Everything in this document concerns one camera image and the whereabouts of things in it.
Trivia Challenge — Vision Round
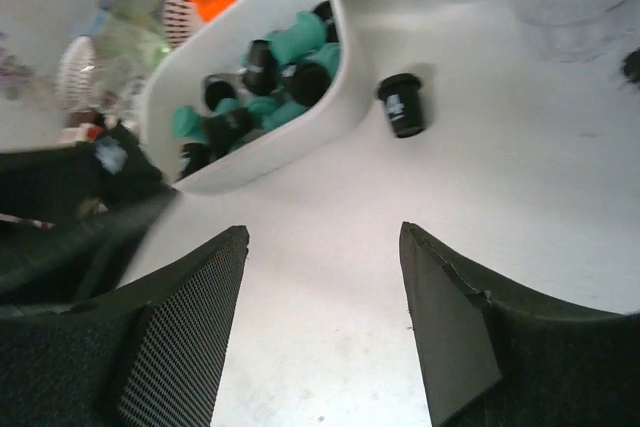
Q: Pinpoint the white rectangular storage basket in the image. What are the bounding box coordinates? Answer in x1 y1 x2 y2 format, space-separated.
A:
140 0 374 195

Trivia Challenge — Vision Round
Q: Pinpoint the white perforated small basket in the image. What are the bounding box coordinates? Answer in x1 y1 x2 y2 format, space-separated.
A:
55 35 97 111

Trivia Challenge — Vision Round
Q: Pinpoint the teal capsule upright three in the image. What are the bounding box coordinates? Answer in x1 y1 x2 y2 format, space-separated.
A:
172 105 208 144

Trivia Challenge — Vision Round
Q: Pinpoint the teal capsule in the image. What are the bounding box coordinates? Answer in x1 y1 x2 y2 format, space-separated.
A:
267 11 327 64

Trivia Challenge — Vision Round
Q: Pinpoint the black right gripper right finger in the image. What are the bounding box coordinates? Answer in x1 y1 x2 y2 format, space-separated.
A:
399 222 639 426

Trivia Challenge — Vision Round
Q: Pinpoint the green glass cup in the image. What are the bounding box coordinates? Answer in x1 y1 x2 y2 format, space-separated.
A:
98 0 170 71

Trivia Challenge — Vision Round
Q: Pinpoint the black capsule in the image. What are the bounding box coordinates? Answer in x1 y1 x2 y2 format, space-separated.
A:
242 39 278 96

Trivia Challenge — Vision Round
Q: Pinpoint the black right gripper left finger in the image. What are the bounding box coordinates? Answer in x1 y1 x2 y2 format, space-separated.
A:
1 226 249 426

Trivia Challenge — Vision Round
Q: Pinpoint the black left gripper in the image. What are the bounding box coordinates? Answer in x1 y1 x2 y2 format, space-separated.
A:
1 124 177 304

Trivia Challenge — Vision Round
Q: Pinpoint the black power plug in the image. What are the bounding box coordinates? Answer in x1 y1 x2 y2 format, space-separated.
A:
620 48 640 87

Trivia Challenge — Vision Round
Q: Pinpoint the black capsule upright four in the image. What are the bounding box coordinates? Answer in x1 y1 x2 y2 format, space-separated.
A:
376 72 426 138

